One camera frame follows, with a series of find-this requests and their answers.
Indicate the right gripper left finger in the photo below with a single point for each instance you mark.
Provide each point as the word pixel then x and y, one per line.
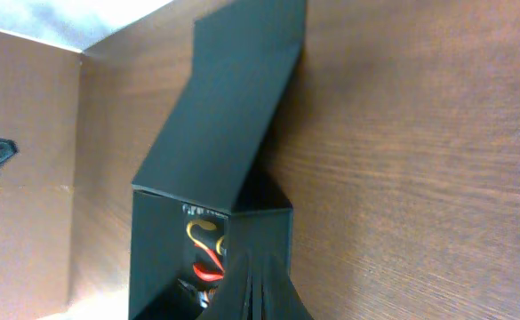
pixel 232 298

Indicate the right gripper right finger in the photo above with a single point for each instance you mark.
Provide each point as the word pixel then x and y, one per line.
pixel 274 296

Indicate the orange black long-nose pliers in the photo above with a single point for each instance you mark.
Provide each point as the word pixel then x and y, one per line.
pixel 199 293

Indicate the red small cutting pliers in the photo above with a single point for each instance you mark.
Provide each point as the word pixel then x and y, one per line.
pixel 211 270

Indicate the yellow black stubby screwdriver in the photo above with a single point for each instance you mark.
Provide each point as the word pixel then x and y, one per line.
pixel 206 233

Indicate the black gift box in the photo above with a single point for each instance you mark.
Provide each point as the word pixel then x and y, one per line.
pixel 205 155

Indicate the chrome blue ratchet wrench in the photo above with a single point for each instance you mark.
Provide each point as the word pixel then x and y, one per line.
pixel 198 211

